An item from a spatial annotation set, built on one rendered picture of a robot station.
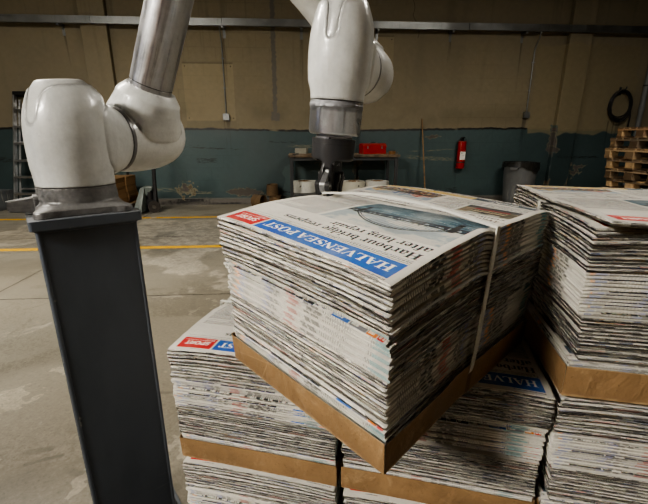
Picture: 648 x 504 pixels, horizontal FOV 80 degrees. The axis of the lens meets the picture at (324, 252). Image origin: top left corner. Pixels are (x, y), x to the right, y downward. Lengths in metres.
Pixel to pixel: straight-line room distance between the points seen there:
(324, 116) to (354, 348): 0.40
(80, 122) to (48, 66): 7.29
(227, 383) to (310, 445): 0.17
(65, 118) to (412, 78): 6.82
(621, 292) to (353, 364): 0.33
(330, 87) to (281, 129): 6.49
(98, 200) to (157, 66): 0.34
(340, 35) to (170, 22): 0.51
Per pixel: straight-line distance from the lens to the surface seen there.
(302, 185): 6.58
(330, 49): 0.66
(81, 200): 0.96
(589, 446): 0.69
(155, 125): 1.07
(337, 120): 0.66
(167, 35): 1.07
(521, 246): 0.59
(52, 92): 0.98
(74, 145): 0.96
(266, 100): 7.18
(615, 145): 7.30
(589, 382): 0.61
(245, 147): 7.19
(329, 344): 0.42
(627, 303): 0.59
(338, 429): 0.48
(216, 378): 0.69
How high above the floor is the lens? 1.16
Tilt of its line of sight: 16 degrees down
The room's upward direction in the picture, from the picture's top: straight up
